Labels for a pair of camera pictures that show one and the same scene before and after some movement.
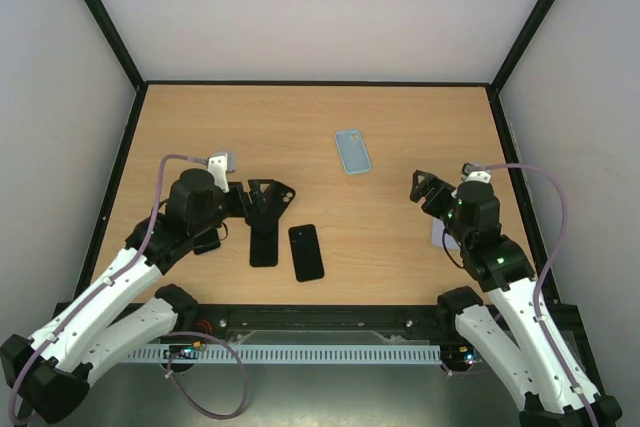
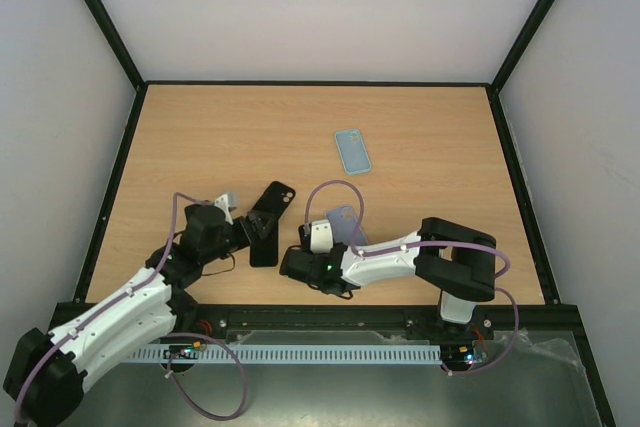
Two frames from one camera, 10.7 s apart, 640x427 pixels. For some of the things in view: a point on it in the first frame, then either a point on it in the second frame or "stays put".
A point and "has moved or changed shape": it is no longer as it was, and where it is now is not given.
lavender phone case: x=437 y=228 has moved or changed shape
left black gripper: x=254 y=195 -> x=253 y=218
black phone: x=264 y=247 stays put
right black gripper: x=436 y=195 -> x=291 y=262
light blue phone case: x=353 y=153 stays put
